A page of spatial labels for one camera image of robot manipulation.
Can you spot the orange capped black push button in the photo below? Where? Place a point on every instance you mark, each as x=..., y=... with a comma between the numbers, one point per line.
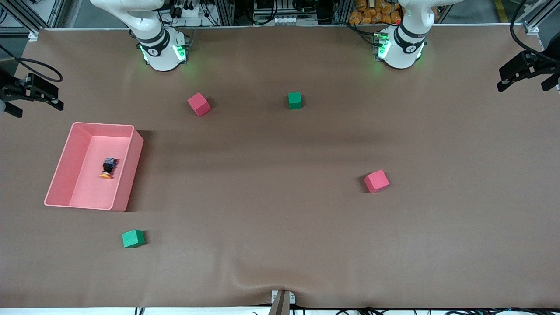
x=107, y=168

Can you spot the white connector block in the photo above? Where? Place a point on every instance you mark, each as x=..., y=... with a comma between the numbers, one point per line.
x=288, y=20

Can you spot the pink plastic bin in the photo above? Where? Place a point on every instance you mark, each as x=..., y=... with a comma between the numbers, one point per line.
x=96, y=183

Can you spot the pink cube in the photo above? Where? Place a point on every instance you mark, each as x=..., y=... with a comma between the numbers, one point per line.
x=376, y=181
x=199, y=104

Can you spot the aluminium frame upright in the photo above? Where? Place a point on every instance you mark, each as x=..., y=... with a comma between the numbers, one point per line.
x=341, y=13
x=225, y=13

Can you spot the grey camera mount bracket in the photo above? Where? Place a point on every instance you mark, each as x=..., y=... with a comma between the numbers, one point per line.
x=282, y=304

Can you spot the brown table cover mat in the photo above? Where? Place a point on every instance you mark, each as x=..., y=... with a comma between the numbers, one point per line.
x=280, y=240

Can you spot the orange snack pile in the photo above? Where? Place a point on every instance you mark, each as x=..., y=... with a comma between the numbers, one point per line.
x=367, y=17

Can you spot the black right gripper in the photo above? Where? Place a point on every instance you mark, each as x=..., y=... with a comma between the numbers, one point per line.
x=13, y=90

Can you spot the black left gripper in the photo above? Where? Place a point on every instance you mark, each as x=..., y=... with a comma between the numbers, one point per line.
x=530, y=64

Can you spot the green cube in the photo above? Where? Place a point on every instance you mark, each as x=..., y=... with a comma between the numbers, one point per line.
x=133, y=239
x=294, y=100

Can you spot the white power strip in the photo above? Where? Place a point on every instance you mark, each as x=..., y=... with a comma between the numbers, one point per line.
x=194, y=13

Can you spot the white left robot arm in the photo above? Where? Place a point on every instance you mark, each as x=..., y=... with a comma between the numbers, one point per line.
x=400, y=52

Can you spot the aluminium frame corner strut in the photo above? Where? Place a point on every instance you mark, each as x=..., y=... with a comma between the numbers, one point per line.
x=531, y=29
x=33, y=36

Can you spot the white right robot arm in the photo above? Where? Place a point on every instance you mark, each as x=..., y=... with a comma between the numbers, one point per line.
x=159, y=52

